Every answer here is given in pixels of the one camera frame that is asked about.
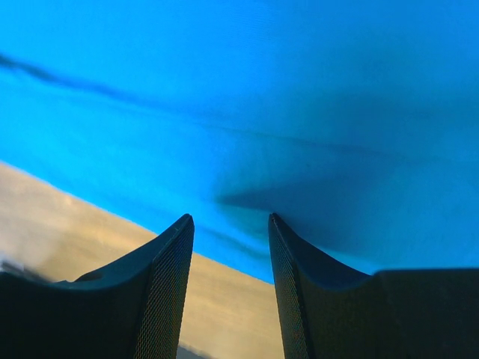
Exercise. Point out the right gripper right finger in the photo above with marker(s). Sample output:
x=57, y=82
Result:
x=330, y=310

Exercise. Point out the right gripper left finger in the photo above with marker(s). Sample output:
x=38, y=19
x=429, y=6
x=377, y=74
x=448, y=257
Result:
x=129, y=308

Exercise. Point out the blue t shirt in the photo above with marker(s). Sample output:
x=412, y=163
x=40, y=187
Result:
x=355, y=121

